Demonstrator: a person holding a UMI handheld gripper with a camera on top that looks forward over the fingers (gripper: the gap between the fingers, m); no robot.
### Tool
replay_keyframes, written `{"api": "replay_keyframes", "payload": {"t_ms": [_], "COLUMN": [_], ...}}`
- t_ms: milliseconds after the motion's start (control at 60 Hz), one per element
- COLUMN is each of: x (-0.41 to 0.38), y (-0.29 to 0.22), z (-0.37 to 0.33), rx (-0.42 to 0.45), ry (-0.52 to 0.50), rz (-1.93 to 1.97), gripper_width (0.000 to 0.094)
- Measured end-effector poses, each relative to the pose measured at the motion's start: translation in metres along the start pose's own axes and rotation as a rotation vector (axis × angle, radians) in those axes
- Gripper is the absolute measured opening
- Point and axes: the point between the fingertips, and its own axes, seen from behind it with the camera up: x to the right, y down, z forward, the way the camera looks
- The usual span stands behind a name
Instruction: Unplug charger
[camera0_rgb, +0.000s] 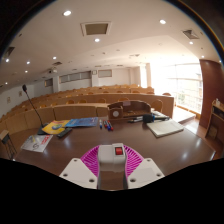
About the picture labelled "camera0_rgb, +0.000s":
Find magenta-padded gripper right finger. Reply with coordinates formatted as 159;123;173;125
123;145;166;190

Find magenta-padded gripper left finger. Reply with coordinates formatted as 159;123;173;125
59;144;101;190

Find white charger with red switch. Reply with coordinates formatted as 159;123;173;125
97;142;128;174

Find black remote control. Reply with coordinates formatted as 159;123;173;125
56;127;74;139

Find white open notebook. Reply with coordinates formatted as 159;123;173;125
146;118;185;139

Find white printed magazine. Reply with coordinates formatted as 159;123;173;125
20;133;54;154

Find blue book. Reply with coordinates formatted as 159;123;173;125
64;116;100;129

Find yellow book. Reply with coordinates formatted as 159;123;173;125
41;119;71;136

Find black handheld device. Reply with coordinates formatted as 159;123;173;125
142;113;171;125

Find wooden desk organizer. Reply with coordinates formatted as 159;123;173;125
106;99;153;122

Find rows of wooden lecture seats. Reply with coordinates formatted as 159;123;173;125
0;83;176;135

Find black gooseneck desk microphone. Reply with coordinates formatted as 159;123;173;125
21;84;50;136

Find wooden stool with metal legs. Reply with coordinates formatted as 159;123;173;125
0;129;18;161

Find wooden shelf unit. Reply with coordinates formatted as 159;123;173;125
204;98;224;145

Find large bright window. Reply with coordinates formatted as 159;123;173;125
149;62;204;115

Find square ceiling air vent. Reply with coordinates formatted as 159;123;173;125
80;20;113;37

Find small ceiling air vent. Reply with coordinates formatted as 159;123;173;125
181;28;201;41

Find recessed ceiling lights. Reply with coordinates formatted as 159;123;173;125
3;9;207;75

